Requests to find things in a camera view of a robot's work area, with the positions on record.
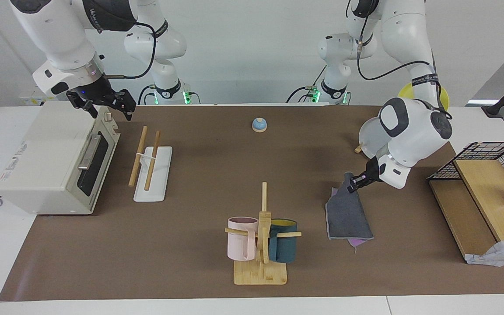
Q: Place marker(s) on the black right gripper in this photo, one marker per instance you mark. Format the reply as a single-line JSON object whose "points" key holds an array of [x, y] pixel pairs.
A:
{"points": [[96, 94]]}

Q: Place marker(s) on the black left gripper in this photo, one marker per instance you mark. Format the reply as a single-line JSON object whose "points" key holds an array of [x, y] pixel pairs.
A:
{"points": [[372, 173]]}

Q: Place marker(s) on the purple and grey towel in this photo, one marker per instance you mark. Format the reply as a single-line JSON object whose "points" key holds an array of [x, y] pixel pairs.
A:
{"points": [[348, 218]]}

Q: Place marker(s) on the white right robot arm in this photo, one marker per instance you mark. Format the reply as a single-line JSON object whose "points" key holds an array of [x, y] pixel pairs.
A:
{"points": [[59, 39]]}

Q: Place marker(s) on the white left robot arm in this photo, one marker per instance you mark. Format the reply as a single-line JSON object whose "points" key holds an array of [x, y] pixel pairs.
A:
{"points": [[414, 127]]}

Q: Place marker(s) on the wooden dish rack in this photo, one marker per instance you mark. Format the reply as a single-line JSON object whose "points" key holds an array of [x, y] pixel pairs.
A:
{"points": [[358, 149]]}

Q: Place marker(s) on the white towel rack wooden bars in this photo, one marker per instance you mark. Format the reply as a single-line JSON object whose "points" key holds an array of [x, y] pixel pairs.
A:
{"points": [[151, 175]]}

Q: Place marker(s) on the grey plate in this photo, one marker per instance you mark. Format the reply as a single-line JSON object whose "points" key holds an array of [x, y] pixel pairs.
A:
{"points": [[372, 140]]}

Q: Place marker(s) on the white power strip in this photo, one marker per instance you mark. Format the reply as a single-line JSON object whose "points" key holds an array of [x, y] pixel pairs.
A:
{"points": [[31, 100]]}

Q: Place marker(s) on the cream toaster oven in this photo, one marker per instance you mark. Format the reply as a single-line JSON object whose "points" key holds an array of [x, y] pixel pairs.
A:
{"points": [[46, 157]]}

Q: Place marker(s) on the dark teal mug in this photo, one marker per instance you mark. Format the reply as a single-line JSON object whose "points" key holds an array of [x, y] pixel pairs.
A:
{"points": [[283, 245]]}

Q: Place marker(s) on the yellow plate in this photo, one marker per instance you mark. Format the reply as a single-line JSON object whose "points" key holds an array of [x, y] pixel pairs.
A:
{"points": [[405, 92]]}

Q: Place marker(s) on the blue bell wooden knob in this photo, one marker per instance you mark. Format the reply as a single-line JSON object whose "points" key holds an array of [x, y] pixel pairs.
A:
{"points": [[259, 125]]}

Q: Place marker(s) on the brown table mat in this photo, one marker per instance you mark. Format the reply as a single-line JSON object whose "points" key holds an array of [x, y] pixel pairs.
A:
{"points": [[208, 166]]}

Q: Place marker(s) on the wooden mug tree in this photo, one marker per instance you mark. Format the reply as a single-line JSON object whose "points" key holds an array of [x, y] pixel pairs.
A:
{"points": [[263, 271]]}

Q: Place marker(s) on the pink mug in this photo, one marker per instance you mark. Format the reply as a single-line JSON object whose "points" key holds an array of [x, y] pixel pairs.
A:
{"points": [[241, 240]]}

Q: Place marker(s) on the wooden shelf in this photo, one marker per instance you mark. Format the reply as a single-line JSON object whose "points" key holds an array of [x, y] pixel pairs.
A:
{"points": [[484, 205]]}

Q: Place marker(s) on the marble pattern sheet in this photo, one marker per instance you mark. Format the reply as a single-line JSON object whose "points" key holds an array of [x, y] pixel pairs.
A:
{"points": [[503, 253]]}

